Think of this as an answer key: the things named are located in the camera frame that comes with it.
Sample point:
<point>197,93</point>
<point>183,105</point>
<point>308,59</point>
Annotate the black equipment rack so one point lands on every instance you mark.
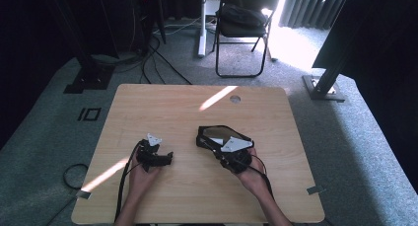
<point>144,22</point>

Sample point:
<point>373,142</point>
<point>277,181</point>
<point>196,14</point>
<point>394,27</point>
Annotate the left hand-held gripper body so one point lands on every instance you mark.
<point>153,155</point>

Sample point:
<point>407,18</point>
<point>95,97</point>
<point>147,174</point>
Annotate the black folding chair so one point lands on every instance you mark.
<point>230,32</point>

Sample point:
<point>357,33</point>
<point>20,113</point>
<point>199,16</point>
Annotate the grey curtain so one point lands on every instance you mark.
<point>305,9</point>

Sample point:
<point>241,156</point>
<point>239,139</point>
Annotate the white metal stand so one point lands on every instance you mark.
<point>202,32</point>

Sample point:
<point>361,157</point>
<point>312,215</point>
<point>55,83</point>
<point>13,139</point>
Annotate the large black panel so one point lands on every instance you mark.
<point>378,28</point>

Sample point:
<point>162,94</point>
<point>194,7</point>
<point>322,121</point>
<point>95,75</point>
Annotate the grey tape piece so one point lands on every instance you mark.
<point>84,194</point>
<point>315,189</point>

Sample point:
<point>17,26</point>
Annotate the black bag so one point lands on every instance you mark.
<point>241,15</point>

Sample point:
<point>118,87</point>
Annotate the person's left hand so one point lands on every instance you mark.
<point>141,181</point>

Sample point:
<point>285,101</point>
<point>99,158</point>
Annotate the metal stand with grey base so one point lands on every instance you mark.
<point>315,88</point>

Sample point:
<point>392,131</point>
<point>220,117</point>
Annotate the black stand with base plate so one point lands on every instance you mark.
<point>88,79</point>

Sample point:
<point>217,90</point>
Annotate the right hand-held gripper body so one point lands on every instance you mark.
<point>238,160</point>

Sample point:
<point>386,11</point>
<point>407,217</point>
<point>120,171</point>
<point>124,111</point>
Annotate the black pencil case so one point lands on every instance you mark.
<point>220,132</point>

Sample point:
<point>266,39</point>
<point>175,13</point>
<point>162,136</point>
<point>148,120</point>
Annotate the person's right hand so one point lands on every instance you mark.
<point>254,180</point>

